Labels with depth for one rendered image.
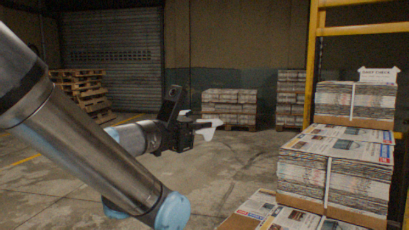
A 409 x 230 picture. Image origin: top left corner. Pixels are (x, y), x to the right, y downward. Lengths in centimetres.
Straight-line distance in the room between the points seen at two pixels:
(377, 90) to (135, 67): 730
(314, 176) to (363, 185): 16
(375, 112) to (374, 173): 61
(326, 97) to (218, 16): 629
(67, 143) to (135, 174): 12
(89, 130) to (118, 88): 823
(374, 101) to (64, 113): 147
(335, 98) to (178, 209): 128
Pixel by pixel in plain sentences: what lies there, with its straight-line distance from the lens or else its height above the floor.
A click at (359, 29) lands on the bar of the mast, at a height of 162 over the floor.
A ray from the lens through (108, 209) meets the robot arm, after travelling 62.
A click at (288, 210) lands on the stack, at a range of 116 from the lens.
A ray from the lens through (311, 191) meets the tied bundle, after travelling 114.
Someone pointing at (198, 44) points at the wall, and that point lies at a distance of 774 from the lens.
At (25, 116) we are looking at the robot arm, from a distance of 35.
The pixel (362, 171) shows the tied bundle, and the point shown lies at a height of 103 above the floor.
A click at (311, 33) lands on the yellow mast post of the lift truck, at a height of 161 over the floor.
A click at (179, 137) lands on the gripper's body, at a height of 120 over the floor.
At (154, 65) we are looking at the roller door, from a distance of 806.
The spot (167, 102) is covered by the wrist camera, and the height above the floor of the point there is 129.
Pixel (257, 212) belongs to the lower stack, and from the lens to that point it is 160.
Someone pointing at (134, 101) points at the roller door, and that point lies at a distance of 841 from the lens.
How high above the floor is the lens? 138
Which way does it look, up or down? 11 degrees down
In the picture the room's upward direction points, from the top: straight up
